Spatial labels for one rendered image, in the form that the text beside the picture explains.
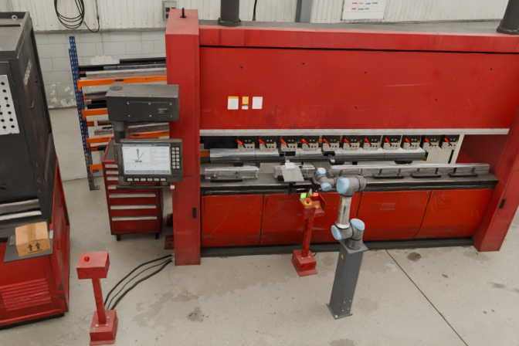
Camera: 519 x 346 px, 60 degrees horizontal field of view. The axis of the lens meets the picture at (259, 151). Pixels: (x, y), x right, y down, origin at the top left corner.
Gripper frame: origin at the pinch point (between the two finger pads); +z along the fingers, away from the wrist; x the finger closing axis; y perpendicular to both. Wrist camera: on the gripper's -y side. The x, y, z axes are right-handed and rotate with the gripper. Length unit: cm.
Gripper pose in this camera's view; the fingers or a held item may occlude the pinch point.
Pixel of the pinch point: (310, 192)
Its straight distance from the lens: 409.5
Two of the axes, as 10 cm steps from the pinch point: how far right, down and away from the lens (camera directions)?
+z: -1.6, 6.5, 7.4
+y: 2.7, 7.5, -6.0
